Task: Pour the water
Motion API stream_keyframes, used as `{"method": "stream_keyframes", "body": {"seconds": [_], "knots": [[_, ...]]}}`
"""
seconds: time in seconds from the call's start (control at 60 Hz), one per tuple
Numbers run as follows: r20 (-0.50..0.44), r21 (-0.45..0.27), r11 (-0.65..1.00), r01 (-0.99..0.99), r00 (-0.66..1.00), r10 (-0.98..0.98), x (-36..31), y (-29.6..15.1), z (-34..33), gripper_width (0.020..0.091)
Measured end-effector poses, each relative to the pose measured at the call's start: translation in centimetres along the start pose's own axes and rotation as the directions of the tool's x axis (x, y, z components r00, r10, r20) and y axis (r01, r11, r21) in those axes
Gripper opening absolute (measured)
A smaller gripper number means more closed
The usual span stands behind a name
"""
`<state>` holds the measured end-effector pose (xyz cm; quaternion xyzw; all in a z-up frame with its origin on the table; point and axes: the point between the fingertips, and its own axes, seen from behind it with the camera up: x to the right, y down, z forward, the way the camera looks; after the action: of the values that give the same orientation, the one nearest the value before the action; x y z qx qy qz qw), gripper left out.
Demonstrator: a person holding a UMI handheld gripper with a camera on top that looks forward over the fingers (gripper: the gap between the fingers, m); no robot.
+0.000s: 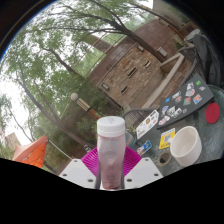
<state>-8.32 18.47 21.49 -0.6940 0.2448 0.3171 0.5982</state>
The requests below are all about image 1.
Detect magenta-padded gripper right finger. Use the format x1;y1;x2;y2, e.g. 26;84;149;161
124;147;164;190

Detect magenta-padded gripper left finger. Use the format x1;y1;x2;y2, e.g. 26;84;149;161
59;147;101;190

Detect pink drink bottle white cap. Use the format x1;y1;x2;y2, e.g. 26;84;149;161
96;115;127;191

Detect blue card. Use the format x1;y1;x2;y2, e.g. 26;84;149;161
136;139;153;157

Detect potted green plant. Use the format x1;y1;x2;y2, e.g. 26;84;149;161
125;129;138;149

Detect yellow card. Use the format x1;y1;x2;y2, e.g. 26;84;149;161
158;127;177;150

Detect white sticker sheet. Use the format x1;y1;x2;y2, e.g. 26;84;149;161
135;109;160;140

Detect orange canopy tent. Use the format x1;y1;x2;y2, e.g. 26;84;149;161
12;134;49;169

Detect white mug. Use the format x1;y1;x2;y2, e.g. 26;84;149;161
169;125;203;168

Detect black laptop with stickers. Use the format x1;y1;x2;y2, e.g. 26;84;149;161
156;81;215;129

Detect flat round red coaster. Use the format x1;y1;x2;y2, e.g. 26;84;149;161
204;102;221;125

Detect globe-topped wooden lamp post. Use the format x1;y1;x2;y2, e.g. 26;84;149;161
70;92;101;121

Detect grey wall box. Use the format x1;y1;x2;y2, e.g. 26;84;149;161
157;46;169;58

